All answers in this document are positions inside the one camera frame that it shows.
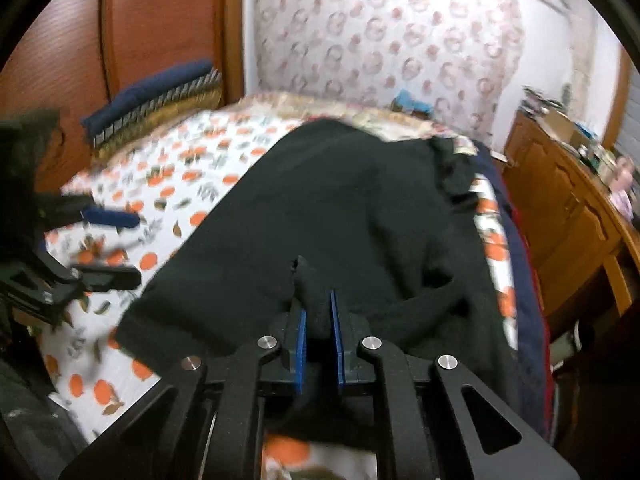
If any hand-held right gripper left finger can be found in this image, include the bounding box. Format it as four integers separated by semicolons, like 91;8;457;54
57;300;307;480

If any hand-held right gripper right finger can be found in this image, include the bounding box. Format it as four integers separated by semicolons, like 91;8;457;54
329;289;581;480

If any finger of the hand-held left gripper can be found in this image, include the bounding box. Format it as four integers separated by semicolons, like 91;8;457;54
70;264;142;293
37;192;142;232

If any black t-shirt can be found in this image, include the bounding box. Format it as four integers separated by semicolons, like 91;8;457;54
115;117;526;453

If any orange-print bedsheet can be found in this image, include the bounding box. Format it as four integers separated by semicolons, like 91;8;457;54
42;107;518;480

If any gold folded garment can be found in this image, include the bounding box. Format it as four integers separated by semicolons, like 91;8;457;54
95;82;223;161

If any navy blanket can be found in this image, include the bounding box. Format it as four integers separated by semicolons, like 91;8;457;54
470;140;556;441

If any wooden wardrobe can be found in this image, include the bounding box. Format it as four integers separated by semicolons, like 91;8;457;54
0;0;256;196

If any floral blanket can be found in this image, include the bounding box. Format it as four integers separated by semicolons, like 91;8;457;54
240;92;481;156

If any cardboard box with blue items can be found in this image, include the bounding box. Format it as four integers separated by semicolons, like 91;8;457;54
390;89;433;118

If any wooden dresser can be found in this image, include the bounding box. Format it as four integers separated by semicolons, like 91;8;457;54
502;110;640;321

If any circle-patterned curtain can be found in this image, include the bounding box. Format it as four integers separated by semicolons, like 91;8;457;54
252;0;531;126

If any pile of packets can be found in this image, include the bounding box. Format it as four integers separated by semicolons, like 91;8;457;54
522;82;571;113

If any cluster of small bottles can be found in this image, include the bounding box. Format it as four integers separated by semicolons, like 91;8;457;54
575;135;621;171

